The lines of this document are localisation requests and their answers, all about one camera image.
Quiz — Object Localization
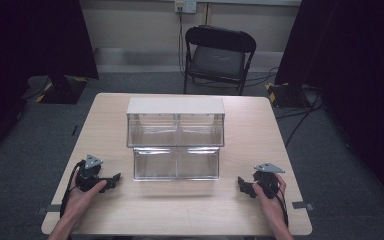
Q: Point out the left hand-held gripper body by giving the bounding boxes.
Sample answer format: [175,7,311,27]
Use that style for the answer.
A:
[75,154,104,193]

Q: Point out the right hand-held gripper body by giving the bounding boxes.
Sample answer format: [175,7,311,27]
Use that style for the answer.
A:
[252,162,286,200]

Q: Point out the person's right hand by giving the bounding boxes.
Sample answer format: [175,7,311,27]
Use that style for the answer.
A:
[251,173,288,225]

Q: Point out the person's left hand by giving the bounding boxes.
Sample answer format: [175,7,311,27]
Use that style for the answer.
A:
[62,169,108,224]

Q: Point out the black tape strip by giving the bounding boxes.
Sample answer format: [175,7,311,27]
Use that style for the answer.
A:
[291,200,315,212]
[35,203,63,215]

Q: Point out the clear drawer organizer white top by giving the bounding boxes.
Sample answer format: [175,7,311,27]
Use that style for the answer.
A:
[126,96,226,183]

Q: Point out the black stand base yellow tape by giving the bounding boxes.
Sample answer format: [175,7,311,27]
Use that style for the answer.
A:
[34,74,89,105]
[264,81,313,109]

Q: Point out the black folding chair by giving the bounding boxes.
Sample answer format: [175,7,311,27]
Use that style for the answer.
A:
[182,24,258,97]

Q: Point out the black curtain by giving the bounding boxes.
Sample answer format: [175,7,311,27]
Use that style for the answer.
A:
[0,0,100,168]
[274,0,384,214]

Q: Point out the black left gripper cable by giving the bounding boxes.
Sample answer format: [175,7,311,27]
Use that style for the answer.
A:
[59,159,86,218]

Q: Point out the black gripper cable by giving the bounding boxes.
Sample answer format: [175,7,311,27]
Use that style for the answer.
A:
[275,186,290,229]
[59,159,86,218]

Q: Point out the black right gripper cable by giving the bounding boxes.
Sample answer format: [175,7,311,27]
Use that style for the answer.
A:
[275,186,290,229]

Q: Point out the black floor cables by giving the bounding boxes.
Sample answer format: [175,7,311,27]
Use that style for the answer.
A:
[246,66,324,148]

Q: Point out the black cable from outlet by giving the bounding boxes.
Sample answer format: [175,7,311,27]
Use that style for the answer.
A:
[178,6,187,78]

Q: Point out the white wall outlet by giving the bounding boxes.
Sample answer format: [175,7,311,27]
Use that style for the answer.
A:
[174,0,198,15]

